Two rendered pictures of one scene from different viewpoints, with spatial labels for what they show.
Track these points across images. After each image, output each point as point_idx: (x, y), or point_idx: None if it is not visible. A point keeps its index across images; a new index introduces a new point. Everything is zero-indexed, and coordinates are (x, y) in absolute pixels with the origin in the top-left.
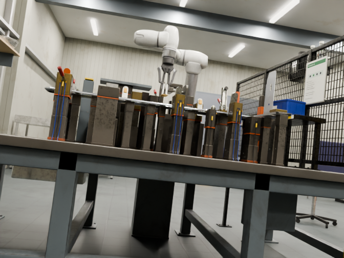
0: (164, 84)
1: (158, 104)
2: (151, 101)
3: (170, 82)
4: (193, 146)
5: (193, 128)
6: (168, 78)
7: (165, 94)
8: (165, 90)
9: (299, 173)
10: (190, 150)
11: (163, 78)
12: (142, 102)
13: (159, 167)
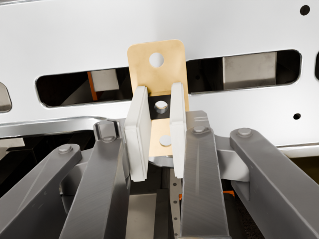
0: (177, 116)
1: (197, 59)
2: (231, 237)
3: (87, 161)
4: (32, 141)
5: (5, 188)
6: (105, 181)
7: (157, 41)
8: (148, 139)
9: None
10: (46, 136)
11: (211, 163)
12: (315, 62)
13: None
